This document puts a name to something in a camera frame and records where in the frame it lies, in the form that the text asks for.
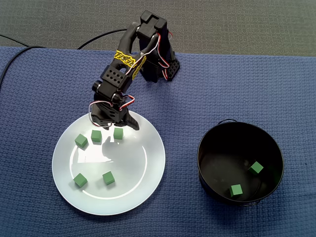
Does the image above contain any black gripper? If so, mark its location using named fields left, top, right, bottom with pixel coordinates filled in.
left=88, top=100, right=140, bottom=131

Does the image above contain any white round plate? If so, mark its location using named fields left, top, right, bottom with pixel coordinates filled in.
left=51, top=108, right=166, bottom=216

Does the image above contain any black metal bucket container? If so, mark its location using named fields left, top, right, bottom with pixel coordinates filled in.
left=197, top=118, right=285, bottom=207

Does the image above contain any blue woven table cloth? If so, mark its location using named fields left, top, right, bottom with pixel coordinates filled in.
left=0, top=46, right=316, bottom=237

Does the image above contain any thick black cable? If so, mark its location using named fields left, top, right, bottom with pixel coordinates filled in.
left=0, top=28, right=128, bottom=86

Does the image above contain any thin black cable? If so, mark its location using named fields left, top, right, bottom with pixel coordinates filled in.
left=0, top=34, right=30, bottom=47

